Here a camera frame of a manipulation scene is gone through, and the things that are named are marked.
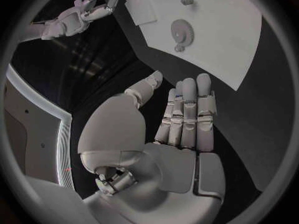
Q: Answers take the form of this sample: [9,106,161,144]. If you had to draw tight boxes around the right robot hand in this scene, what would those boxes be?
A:
[74,0,124,22]

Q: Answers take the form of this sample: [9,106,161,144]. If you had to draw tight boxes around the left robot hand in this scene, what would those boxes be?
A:
[77,71,227,224]

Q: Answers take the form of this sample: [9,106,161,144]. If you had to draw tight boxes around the white task board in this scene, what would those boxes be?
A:
[123,0,263,92]

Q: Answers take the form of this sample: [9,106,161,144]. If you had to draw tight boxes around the large gear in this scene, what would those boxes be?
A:
[170,19,194,43]

